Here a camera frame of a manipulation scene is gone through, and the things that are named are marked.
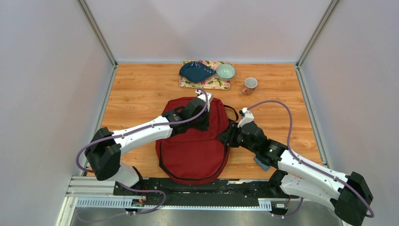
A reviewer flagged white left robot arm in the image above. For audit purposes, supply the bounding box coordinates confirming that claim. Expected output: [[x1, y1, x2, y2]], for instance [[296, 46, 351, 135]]
[[84, 94, 213, 195]]

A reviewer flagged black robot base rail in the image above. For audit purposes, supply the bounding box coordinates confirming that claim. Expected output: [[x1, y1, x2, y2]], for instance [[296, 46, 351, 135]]
[[113, 178, 297, 215]]

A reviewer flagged dark blue leaf plate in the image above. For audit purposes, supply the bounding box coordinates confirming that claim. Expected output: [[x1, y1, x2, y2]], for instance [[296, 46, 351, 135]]
[[179, 61, 216, 82]]

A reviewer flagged red student backpack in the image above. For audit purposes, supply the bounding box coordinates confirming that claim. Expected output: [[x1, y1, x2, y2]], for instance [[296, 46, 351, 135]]
[[155, 98, 232, 185]]

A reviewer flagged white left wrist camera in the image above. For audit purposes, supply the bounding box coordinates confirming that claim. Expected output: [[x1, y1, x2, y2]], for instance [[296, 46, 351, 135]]
[[195, 89, 213, 112]]

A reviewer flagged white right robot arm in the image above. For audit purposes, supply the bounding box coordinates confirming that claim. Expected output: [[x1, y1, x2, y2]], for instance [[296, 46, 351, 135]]
[[217, 122, 373, 226]]

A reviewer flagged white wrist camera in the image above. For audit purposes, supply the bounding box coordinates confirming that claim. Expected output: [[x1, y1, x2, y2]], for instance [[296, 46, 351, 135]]
[[195, 89, 213, 112], [238, 107, 254, 128]]

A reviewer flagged blue leather wallet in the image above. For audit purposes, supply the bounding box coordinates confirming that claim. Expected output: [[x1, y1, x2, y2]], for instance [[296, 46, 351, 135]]
[[254, 157, 270, 171]]

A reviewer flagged pink patterned mug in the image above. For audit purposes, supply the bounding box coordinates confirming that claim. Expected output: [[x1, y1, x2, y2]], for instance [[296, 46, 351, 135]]
[[241, 78, 258, 96]]

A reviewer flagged floral rectangular tray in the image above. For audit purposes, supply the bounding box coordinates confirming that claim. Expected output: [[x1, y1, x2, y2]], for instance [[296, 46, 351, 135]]
[[179, 60, 231, 90]]

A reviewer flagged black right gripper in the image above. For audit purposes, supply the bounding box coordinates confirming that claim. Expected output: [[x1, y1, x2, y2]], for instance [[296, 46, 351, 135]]
[[216, 122, 257, 155]]

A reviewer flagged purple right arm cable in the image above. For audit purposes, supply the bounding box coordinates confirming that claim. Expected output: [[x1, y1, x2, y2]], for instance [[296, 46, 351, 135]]
[[247, 100, 375, 219]]

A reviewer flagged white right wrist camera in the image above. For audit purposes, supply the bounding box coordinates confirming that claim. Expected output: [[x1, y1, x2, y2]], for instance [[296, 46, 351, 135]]
[[238, 107, 254, 128]]

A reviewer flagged pale green ceramic bowl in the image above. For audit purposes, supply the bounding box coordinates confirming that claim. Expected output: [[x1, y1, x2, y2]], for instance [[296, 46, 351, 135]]
[[216, 64, 236, 80]]

